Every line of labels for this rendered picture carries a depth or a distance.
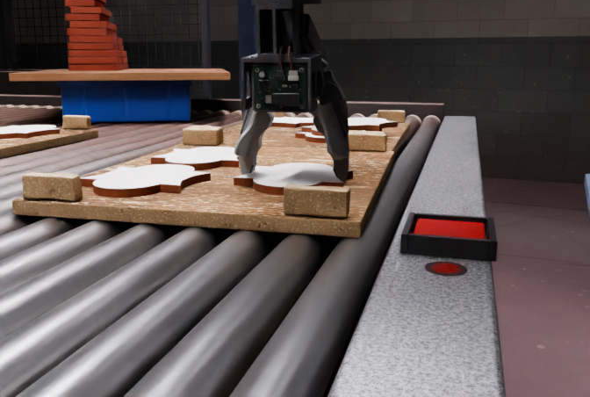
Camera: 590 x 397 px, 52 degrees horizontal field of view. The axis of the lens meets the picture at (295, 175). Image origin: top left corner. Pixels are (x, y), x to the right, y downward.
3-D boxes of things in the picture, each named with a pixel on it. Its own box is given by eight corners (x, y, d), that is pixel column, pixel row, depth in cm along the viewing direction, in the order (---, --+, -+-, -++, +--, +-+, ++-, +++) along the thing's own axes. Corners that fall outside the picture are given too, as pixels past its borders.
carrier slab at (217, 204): (394, 161, 91) (394, 150, 91) (360, 239, 52) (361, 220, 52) (180, 153, 99) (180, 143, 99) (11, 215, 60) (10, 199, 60)
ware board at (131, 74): (222, 74, 192) (222, 68, 192) (230, 80, 144) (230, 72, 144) (59, 75, 185) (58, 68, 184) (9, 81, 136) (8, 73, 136)
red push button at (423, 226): (484, 236, 54) (485, 222, 54) (485, 257, 49) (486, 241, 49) (416, 232, 56) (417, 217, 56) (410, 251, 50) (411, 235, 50)
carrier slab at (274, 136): (410, 130, 131) (410, 122, 130) (391, 161, 92) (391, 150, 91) (256, 125, 139) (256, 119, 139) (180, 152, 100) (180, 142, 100)
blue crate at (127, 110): (193, 110, 177) (192, 75, 175) (192, 121, 147) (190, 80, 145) (84, 111, 173) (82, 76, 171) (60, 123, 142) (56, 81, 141)
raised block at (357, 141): (387, 150, 91) (387, 133, 91) (386, 152, 89) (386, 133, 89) (348, 149, 93) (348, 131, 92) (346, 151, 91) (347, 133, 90)
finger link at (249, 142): (209, 180, 65) (241, 104, 62) (227, 166, 70) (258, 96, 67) (234, 193, 65) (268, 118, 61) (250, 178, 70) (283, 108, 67)
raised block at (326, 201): (350, 215, 54) (350, 184, 53) (347, 220, 52) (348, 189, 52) (286, 211, 55) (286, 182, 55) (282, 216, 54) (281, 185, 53)
